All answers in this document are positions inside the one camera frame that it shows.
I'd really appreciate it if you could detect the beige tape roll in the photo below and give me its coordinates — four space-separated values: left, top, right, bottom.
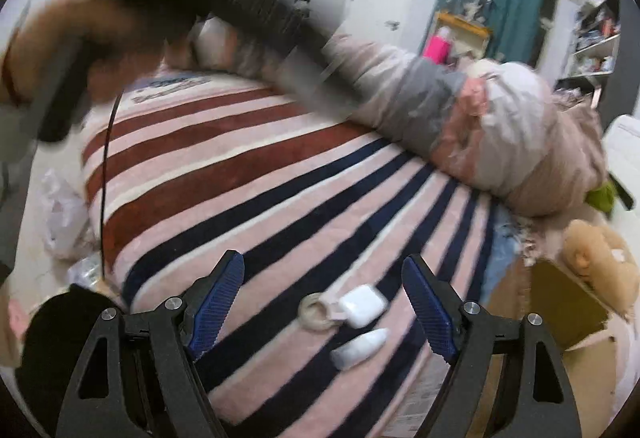
298 293 335 331

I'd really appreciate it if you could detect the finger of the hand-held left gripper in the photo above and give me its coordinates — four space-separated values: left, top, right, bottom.
207 0 365 113

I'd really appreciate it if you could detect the folded beige grey quilt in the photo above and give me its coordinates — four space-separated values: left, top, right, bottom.
235 32 610 220

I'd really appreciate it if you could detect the white door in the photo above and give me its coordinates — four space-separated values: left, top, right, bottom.
344 0 422 50

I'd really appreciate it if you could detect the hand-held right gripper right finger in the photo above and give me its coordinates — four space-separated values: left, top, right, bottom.
401 253 584 438

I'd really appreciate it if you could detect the black thin cable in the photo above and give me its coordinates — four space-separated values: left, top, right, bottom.
98 90 124 281

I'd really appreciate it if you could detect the black cloth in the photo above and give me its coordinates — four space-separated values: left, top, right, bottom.
14 284 128 438

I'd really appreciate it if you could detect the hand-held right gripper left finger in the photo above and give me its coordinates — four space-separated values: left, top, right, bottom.
55 249 246 438

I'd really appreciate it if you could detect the light blue cloth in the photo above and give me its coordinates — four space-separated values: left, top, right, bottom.
479 212 532 301

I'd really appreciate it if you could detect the teal curtain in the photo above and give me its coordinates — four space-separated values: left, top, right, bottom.
439 0 547 65

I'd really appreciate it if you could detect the beige pillow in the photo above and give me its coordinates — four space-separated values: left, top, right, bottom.
192 15 263 75

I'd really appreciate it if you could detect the pink bottle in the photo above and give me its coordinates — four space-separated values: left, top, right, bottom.
422 34 452 67

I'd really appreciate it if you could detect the brown cardboard box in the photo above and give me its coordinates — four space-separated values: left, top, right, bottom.
485 258 623 438

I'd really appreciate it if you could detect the white plastic bag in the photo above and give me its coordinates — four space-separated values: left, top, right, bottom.
39 168 97 260

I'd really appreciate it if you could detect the green cloth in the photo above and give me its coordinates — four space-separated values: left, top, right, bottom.
586 180 619 215

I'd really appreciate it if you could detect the striped fleece blanket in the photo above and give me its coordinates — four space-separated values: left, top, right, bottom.
80 70 501 438

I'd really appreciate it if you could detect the cluttered storage shelf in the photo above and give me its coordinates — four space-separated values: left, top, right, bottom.
554 0 627 110

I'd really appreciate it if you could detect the tan plush toy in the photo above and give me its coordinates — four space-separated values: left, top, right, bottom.
561 218 640 316

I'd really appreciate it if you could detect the white earbud case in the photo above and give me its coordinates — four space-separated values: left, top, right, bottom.
338 285 389 329

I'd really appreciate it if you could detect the white cabinet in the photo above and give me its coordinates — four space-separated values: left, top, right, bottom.
601 114 640 221

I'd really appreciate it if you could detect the yellow wooden rack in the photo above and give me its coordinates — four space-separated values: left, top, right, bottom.
432 10 494 60

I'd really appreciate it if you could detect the person's left hand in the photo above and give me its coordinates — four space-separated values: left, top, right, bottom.
20 0 193 105

